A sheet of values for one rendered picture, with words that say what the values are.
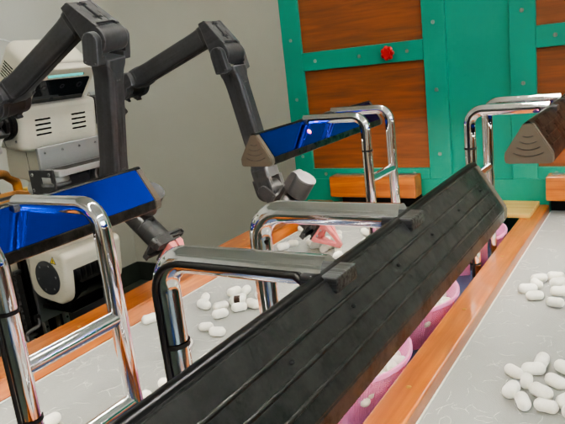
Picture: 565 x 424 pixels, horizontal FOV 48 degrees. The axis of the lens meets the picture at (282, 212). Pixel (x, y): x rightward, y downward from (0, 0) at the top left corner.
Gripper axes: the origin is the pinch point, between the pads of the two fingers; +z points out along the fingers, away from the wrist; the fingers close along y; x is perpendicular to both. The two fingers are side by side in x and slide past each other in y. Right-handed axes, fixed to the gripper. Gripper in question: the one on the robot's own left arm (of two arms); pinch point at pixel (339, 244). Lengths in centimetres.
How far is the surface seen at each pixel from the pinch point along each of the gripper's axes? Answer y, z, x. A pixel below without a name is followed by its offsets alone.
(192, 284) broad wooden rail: -32.2, -18.1, 16.1
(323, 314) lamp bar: -109, 25, -59
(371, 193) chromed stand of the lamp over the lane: -8.7, 1.7, -21.6
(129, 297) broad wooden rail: -46, -25, 20
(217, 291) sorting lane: -32.0, -11.7, 12.6
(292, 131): -17.1, -20.1, -25.7
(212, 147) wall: 129, -116, 79
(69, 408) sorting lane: -83, -5, 8
